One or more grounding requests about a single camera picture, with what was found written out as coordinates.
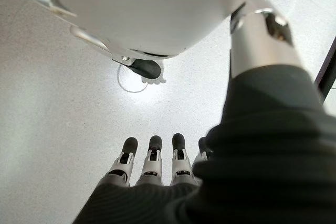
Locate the robot right hand dark palm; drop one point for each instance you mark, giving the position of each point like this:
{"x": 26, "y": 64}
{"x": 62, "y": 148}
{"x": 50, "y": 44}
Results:
{"x": 262, "y": 155}

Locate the dark furniture edge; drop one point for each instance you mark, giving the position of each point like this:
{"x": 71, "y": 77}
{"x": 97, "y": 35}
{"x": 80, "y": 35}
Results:
{"x": 328, "y": 72}

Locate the black robot foot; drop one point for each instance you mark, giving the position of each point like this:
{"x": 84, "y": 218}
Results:
{"x": 148, "y": 68}

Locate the white robot body shell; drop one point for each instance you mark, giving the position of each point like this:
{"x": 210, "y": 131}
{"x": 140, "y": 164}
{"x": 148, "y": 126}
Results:
{"x": 147, "y": 9}

